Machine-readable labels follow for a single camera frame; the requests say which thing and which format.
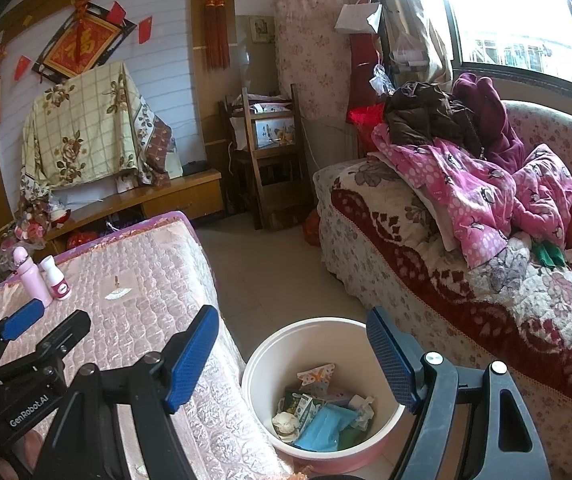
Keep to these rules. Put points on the wooden cabinet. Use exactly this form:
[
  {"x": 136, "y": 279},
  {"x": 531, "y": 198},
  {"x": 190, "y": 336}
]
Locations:
[{"x": 180, "y": 195}]

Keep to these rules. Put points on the pink spotted garment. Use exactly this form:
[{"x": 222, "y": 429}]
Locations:
[{"x": 466, "y": 200}]

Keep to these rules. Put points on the red knot ornament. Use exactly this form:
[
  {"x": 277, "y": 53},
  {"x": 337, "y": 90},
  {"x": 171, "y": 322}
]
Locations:
[{"x": 215, "y": 35}]

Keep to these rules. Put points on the person's left hand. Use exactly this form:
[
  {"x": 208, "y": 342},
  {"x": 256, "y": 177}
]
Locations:
[{"x": 28, "y": 452}]

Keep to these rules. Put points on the black set-top box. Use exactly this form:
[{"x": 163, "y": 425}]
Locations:
[{"x": 195, "y": 167}]

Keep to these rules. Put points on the white tissue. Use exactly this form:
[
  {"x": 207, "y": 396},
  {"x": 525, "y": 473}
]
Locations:
[{"x": 361, "y": 405}]

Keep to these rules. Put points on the red floor bag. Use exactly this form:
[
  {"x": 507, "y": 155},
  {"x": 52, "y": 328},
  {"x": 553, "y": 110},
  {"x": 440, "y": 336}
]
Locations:
[{"x": 312, "y": 227}]

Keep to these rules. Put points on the red basket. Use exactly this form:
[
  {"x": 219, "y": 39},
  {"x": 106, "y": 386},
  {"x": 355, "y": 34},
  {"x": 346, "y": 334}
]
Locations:
[{"x": 83, "y": 240}]

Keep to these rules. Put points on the red plastic bag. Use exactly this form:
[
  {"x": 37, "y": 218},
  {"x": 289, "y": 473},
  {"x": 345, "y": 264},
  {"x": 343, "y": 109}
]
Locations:
[{"x": 363, "y": 117}]

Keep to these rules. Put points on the beige paper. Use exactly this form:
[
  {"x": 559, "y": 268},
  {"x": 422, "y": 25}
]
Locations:
[{"x": 286, "y": 425}]

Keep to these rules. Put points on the dark red hanging cloth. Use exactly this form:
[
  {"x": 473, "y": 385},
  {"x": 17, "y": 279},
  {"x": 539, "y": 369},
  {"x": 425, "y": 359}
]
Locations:
[{"x": 363, "y": 70}]

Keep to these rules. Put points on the white paper bag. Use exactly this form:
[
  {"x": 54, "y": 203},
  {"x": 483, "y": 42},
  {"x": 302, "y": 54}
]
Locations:
[{"x": 356, "y": 17}]

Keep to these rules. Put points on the brown jacket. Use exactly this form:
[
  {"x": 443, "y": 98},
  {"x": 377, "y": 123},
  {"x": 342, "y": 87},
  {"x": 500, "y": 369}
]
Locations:
[{"x": 421, "y": 110}]

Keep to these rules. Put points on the maroon garment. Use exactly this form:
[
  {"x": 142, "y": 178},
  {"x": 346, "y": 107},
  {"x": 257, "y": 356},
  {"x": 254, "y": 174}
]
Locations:
[{"x": 491, "y": 115}]

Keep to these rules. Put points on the pink thermos bottle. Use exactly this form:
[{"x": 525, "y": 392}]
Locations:
[{"x": 33, "y": 280}]

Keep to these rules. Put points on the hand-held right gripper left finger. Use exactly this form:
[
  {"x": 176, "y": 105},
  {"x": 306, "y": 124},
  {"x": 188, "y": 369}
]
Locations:
[{"x": 190, "y": 360}]

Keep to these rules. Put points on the small clear plastic bag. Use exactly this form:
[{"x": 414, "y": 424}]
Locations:
[{"x": 380, "y": 80}]

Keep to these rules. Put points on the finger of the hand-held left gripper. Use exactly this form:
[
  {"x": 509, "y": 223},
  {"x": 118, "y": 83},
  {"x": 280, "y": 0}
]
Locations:
[
  {"x": 23, "y": 317},
  {"x": 68, "y": 332}
]

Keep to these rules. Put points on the white packet with orange star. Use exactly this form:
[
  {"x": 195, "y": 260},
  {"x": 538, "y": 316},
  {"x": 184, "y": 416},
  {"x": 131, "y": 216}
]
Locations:
[{"x": 316, "y": 377}]

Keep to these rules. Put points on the floral covered tall appliance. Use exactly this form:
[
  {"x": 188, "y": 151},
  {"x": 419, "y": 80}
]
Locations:
[{"x": 311, "y": 50}]

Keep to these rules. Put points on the pale curtain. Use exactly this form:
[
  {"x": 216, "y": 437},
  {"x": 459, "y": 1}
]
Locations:
[{"x": 426, "y": 20}]

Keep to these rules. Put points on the wooden shelf stand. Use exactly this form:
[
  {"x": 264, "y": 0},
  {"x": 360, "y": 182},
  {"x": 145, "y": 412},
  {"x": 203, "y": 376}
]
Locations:
[{"x": 276, "y": 160}]

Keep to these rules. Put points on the white pill bottle pink label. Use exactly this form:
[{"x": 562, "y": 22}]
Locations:
[{"x": 55, "y": 282}]

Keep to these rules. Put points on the artificial flower bunch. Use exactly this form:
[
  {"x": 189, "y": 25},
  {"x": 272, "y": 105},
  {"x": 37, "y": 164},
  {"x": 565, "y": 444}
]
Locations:
[{"x": 28, "y": 225}]

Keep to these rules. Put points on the white plastic bin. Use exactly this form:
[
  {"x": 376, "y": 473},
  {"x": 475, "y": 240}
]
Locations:
[{"x": 276, "y": 355}]

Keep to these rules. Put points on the printed box on chair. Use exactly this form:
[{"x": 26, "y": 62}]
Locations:
[{"x": 273, "y": 130}]

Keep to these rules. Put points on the green cloth item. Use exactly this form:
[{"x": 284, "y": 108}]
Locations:
[{"x": 548, "y": 255}]

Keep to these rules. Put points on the small white patterned box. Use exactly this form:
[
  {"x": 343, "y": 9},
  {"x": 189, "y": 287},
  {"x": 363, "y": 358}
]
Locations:
[{"x": 125, "y": 183}]

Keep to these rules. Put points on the small red flag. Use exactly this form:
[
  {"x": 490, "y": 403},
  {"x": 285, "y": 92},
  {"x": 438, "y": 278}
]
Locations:
[
  {"x": 115, "y": 12},
  {"x": 22, "y": 67},
  {"x": 145, "y": 30}
]

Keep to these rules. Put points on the red framed wall decoration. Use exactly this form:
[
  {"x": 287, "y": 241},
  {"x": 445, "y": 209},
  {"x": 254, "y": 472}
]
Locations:
[{"x": 78, "y": 45}]

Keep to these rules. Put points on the window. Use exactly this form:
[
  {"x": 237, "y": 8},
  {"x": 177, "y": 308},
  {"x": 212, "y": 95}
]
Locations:
[{"x": 506, "y": 10}]

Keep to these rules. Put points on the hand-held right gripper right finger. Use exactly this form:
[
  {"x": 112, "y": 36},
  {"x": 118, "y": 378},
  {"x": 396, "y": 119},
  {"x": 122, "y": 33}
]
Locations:
[{"x": 391, "y": 355}]

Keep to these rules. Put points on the floral covered sofa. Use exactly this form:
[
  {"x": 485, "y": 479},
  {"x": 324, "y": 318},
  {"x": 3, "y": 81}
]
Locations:
[{"x": 416, "y": 280}]

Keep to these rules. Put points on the yellow floral cloth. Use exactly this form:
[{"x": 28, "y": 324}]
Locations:
[{"x": 80, "y": 125}]

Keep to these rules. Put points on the translucent plastic bag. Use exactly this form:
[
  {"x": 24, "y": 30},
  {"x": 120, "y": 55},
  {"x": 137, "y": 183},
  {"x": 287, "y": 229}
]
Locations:
[{"x": 408, "y": 50}]

